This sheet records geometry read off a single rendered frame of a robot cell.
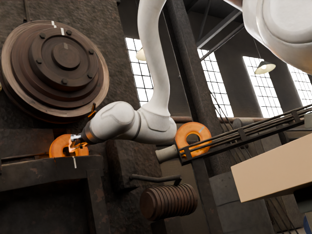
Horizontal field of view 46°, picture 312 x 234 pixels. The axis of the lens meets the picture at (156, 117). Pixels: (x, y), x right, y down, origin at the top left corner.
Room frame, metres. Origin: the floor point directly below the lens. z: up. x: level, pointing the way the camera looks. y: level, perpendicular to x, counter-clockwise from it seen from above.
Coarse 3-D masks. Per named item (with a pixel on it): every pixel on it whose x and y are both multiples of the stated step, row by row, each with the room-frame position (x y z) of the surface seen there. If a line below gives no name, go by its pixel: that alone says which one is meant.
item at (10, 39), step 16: (16, 32) 1.28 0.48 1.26; (80, 32) 1.46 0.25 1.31; (96, 48) 1.50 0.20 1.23; (0, 64) 1.29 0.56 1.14; (16, 80) 1.27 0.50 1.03; (16, 96) 1.30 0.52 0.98; (32, 112) 1.36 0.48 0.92; (48, 112) 1.34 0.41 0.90; (64, 112) 1.38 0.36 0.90; (80, 112) 1.42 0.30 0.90
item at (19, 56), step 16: (32, 32) 1.31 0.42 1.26; (16, 48) 1.26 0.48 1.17; (16, 64) 1.26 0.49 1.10; (32, 80) 1.27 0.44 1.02; (96, 80) 1.44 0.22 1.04; (32, 96) 1.30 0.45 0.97; (48, 96) 1.32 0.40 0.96; (64, 96) 1.34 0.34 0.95; (80, 96) 1.39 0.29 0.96; (96, 96) 1.45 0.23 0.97
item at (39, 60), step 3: (69, 30) 1.33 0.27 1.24; (42, 33) 1.25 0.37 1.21; (69, 33) 1.33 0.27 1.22; (42, 36) 1.25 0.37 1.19; (45, 36) 1.26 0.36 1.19; (90, 51) 1.38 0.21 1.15; (93, 51) 1.39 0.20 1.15; (36, 60) 1.23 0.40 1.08; (39, 60) 1.24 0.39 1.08; (42, 60) 1.24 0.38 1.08; (39, 63) 1.24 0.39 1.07; (87, 75) 1.36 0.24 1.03; (90, 75) 1.36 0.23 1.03; (63, 78) 1.29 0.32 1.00; (63, 81) 1.29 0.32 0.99; (66, 81) 1.30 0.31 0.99
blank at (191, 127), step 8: (184, 128) 1.53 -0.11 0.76; (192, 128) 1.53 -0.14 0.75; (200, 128) 1.53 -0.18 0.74; (176, 136) 1.52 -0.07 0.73; (184, 136) 1.53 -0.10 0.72; (200, 136) 1.54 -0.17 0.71; (208, 136) 1.53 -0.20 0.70; (184, 144) 1.53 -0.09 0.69; (200, 144) 1.53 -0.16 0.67; (192, 152) 1.53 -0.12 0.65; (200, 152) 1.53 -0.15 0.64
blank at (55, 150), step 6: (60, 138) 1.38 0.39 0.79; (66, 138) 1.39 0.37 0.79; (54, 144) 1.36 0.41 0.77; (60, 144) 1.37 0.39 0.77; (66, 144) 1.39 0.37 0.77; (54, 150) 1.36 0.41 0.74; (60, 150) 1.37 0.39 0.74; (78, 150) 1.42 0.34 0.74; (84, 150) 1.43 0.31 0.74; (54, 156) 1.35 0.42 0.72; (60, 156) 1.37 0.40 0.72
